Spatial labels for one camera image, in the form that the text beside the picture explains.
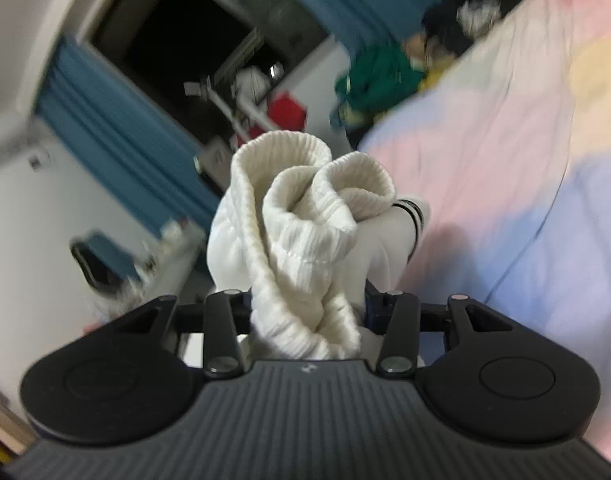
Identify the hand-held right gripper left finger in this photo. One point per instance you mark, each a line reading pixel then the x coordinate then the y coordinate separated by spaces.
pixel 220 320

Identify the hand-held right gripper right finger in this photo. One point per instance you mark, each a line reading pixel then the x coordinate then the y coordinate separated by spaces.
pixel 373 311

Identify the white ribbed garment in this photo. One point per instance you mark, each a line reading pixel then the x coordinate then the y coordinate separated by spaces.
pixel 295 220

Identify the dark chair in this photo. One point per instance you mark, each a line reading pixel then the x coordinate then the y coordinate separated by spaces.
pixel 102 260

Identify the pastel patterned bed sheet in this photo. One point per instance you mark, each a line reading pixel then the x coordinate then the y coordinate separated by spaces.
pixel 510 160

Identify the red box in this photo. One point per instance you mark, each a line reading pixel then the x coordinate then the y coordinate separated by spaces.
pixel 287 110

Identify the green garment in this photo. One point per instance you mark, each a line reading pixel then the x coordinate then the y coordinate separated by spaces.
pixel 380 80

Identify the white hanging garment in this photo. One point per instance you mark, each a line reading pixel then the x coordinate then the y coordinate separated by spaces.
pixel 250 85

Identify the dark window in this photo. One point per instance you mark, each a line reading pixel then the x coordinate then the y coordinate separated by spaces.
pixel 185 45

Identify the dark cloth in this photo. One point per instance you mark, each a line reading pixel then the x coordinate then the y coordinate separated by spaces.
pixel 445 25

